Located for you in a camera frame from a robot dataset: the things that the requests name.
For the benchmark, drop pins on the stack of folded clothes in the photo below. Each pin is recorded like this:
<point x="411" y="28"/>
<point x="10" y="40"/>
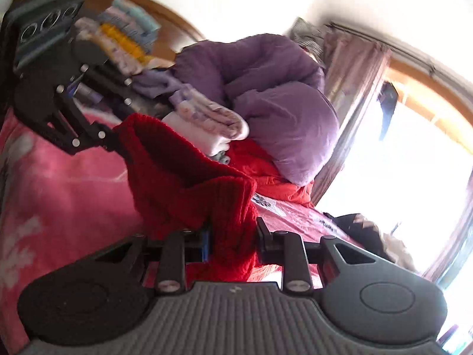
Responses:
<point x="122" y="40"/>

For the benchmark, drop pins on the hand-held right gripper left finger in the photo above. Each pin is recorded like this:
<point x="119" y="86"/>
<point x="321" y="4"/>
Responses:
<point x="206" y="244"/>

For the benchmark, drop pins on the curtain rod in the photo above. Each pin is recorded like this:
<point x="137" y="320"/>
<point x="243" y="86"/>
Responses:
<point x="406" y="50"/>

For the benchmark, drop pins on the wooden headboard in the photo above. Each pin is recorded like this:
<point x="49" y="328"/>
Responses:
<point x="170" y="26"/>

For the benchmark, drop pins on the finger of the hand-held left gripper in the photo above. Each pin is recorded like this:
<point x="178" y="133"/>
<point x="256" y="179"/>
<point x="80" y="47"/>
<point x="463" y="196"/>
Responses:
<point x="111" y="85"/>
<point x="79" y="133"/>

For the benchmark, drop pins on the checkered cloth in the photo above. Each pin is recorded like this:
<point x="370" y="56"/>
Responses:
<point x="305" y="33"/>

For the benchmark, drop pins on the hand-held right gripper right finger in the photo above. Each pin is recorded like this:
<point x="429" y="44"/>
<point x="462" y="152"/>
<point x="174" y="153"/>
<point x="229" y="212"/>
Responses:
<point x="264" y="246"/>

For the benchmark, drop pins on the hanging dark garment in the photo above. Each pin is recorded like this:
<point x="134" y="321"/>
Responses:
<point x="388" y="103"/>

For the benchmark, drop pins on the pink printed blanket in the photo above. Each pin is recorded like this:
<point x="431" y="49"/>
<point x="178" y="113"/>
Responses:
<point x="55" y="192"/>

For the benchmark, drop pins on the lilac folded cloth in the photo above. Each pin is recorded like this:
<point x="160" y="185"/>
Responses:
<point x="159" y="83"/>

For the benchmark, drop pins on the dark pillow with beige cover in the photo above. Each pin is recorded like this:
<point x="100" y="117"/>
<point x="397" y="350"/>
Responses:
<point x="354" y="225"/>

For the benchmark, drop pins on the wooden window frame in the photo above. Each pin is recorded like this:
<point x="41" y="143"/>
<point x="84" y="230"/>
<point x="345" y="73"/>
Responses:
<point x="425" y="88"/>

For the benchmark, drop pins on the purple quilt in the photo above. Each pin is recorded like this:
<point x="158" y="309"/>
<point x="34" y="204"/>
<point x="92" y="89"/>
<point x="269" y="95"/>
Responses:
<point x="266" y="92"/>

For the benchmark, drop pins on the red padded cloth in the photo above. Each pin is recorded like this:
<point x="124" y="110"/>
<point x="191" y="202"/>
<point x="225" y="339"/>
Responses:
<point x="269" y="177"/>

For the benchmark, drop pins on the red knit sweater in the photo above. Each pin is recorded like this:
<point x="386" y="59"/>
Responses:
<point x="177" y="177"/>

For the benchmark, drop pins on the grey cloth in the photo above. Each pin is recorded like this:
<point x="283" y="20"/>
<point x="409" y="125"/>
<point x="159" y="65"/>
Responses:
<point x="221" y="157"/>

